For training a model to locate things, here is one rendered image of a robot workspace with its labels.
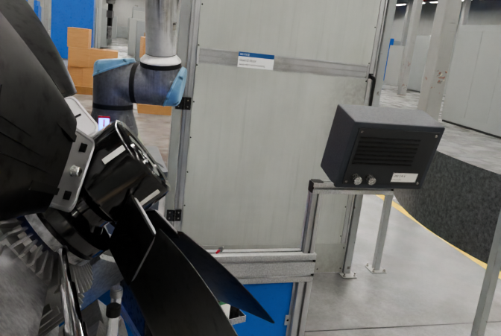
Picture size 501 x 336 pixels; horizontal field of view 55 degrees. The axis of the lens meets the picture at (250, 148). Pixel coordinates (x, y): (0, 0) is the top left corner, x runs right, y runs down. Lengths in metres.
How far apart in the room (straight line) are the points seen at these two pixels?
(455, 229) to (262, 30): 1.38
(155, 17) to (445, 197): 1.71
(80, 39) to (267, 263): 8.89
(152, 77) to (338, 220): 1.94
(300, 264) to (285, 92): 1.54
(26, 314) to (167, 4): 0.98
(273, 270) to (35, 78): 0.92
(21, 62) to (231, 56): 2.16
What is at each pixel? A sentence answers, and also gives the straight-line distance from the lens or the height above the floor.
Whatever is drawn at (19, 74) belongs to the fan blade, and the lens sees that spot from 0.47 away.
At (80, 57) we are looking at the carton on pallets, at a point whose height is 0.68.
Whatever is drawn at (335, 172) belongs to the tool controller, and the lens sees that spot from 1.25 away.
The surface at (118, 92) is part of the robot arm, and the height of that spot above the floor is 1.20.
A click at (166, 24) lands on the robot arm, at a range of 1.37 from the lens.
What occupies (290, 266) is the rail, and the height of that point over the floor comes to 0.83.
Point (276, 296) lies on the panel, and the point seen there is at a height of 0.73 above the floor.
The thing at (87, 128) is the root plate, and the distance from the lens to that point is 0.68.
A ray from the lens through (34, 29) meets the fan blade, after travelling 0.77.
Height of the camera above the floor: 1.39
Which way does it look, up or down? 13 degrees down
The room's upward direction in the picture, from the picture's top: 7 degrees clockwise
